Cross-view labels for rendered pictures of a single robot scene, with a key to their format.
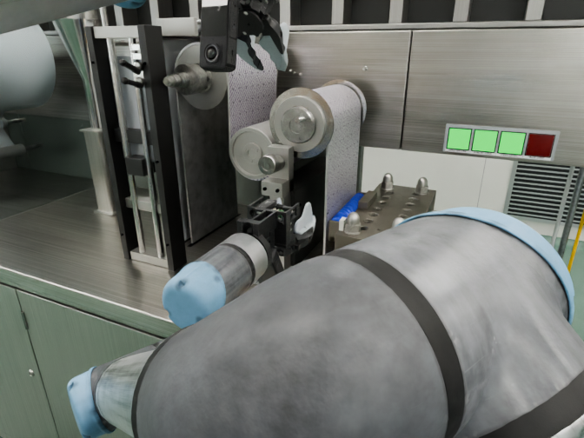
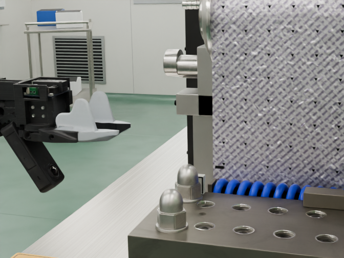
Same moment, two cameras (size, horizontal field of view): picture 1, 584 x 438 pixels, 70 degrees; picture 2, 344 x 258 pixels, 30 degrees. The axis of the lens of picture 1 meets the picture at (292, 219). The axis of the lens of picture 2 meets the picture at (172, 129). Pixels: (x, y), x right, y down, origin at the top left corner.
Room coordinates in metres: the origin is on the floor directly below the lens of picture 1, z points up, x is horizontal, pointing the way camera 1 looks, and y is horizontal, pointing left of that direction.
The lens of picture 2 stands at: (0.73, -0.89, 1.31)
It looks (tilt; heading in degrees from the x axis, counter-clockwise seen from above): 14 degrees down; 84
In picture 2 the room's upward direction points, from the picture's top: 1 degrees counter-clockwise
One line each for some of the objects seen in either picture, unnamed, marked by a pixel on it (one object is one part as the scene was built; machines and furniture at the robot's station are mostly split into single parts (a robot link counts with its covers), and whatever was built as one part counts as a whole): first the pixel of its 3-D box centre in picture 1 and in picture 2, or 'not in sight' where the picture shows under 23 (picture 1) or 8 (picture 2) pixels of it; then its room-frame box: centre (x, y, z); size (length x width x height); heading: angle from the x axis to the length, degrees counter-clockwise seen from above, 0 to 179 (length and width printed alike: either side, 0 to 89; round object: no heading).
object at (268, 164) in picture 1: (268, 164); (173, 62); (0.83, 0.05, 1.18); 0.04 x 0.02 x 0.04; 65
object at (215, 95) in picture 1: (230, 75); not in sight; (1.11, 0.16, 1.34); 0.25 x 0.14 x 0.14; 155
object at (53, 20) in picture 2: not in sight; (63, 69); (0.38, 4.81, 0.51); 0.91 x 0.58 x 1.02; 89
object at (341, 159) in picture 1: (342, 175); (302, 128); (0.98, -0.12, 1.11); 0.23 x 0.01 x 0.18; 155
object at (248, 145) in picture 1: (276, 142); not in sight; (1.05, 0.04, 1.18); 0.26 x 0.12 x 0.12; 155
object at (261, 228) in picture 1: (266, 235); (27, 109); (0.62, 0.04, 1.12); 0.12 x 0.08 x 0.09; 155
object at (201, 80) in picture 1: (192, 78); not in sight; (0.97, 0.22, 1.34); 0.06 x 0.06 x 0.06; 65
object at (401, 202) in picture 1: (391, 220); (320, 251); (0.96, -0.25, 1.00); 0.40 x 0.16 x 0.06; 155
